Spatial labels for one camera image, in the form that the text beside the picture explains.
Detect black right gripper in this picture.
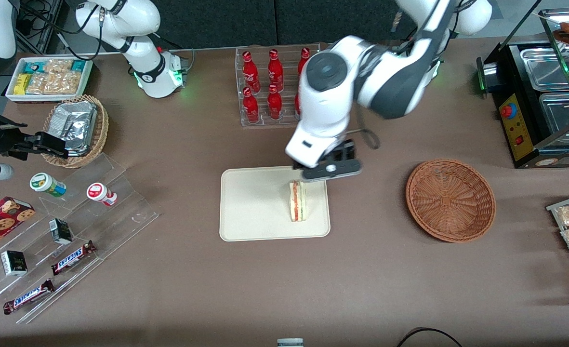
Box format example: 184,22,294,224
0,115,69,160

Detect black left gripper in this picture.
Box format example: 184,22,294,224
320,140,356,167

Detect triangular layered sandwich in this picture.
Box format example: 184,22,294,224
289,181,307,222

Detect wicker basket holding foil trays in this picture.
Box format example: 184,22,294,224
42,94,109,169

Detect cream rectangular plastic tray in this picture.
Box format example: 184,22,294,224
219,165,331,241

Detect empty brown wicker basket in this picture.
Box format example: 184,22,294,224
406,159,497,243

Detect green lidded small cup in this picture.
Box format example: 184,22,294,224
30,173,67,198

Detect silver foil packets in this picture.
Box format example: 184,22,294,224
47,100,98,156

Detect white snack bin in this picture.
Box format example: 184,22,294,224
6,57,93,104

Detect clear acrylic bottle rack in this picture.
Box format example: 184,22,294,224
235,43,321,127

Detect yellow snack packet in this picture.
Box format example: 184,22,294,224
14,73,32,96

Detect clear cracker bag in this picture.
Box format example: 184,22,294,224
43,59,73,73
26,71,82,95

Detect red lidded small cup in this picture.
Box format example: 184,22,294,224
87,182,118,207

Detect red plaid cookie box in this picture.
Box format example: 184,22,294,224
0,196,36,258

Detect small black drink carton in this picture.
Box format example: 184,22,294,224
0,250,27,277
49,218,73,245

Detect clear acrylic stepped display shelf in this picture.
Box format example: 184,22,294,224
0,153,159,324

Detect Snickers chocolate bar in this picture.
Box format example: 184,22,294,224
3,279,55,315
52,240,97,276

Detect black food warmer appliance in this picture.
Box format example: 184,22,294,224
476,7,569,169

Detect steel food pan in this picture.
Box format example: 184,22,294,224
520,47,569,92
540,92,569,136

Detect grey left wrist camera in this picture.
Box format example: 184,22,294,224
301,159,363,183

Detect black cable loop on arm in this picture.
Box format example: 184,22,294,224
354,108,381,150

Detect black cables behind robot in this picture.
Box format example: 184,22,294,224
17,0,103,51

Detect black cable on table edge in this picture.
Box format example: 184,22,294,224
397,328,463,347

